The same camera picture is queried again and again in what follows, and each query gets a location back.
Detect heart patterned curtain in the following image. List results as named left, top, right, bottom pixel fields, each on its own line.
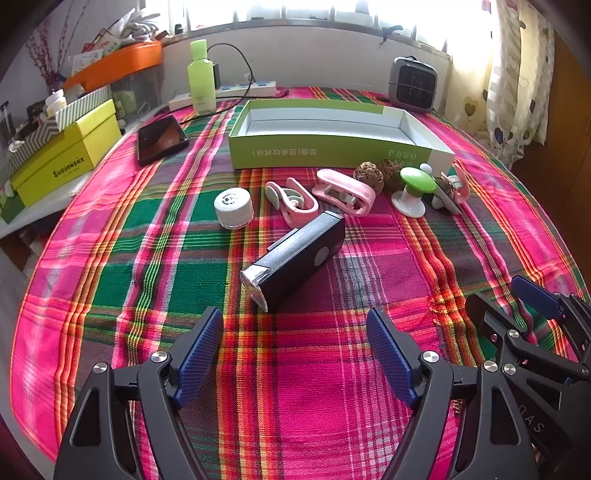
left=480, top=0, right=555, bottom=171

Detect white bottle cap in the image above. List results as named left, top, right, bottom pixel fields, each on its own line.
left=213, top=188, right=254, bottom=230

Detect stack of paper cards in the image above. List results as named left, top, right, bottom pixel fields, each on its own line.
left=69, top=28, right=121, bottom=77

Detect black flashlight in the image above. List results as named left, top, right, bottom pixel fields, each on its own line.
left=240, top=211, right=346, bottom=313

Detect green cardboard box tray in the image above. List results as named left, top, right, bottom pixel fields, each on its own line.
left=228, top=98, right=455, bottom=178

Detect grey zigzag striped box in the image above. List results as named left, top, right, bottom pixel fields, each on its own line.
left=0, top=85, right=114, bottom=185

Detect white gloves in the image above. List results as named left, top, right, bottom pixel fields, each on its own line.
left=108, top=7, right=169, bottom=42

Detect pink clip with white jaws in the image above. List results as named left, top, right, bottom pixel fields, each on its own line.
left=265, top=177, right=320, bottom=228

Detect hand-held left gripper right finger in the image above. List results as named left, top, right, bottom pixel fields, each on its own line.
left=366, top=305, right=541, bottom=480

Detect black windowsill clip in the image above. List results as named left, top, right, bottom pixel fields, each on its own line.
left=376, top=23, right=402, bottom=47

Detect clear storage box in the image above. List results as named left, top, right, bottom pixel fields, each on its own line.
left=74, top=65, right=164, bottom=125

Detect yellow cardboard box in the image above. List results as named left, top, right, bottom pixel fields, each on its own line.
left=9, top=99, right=123, bottom=208

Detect brown wooden cabinet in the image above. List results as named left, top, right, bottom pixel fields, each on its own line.
left=540, top=28, right=591, bottom=185

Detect grey space heater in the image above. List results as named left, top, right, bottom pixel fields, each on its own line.
left=388, top=55, right=439, bottom=114

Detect black white small device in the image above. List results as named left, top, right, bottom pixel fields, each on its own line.
left=431, top=161, right=472, bottom=215

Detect white power strip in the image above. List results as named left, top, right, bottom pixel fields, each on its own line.
left=168, top=80, right=278, bottom=112

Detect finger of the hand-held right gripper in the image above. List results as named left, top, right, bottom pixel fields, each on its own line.
left=512, top=275, right=591, bottom=365
left=465, top=293, right=583, bottom=385

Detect window with metal bars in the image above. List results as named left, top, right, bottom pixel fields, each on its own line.
left=175, top=0, right=499, bottom=56

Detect brown walnut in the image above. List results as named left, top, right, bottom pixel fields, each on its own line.
left=379, top=157, right=407, bottom=191
left=353, top=161, right=385, bottom=195

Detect orange plastic lid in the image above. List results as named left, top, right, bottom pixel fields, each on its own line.
left=62, top=41, right=163, bottom=93

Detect green lotion bottle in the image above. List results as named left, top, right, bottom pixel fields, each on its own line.
left=187, top=40, right=218, bottom=116

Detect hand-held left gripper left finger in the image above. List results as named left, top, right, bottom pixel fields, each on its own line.
left=53, top=305, right=225, bottom=480

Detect dried flower branches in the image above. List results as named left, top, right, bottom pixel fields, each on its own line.
left=25, top=4, right=88, bottom=90

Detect black smartphone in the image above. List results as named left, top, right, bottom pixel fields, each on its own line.
left=137, top=115, right=190, bottom=167

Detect green mushroom suction hook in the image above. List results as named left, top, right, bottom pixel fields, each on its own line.
left=392, top=166, right=437, bottom=219

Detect black charging cable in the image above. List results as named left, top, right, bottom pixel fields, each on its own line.
left=182, top=43, right=289, bottom=124

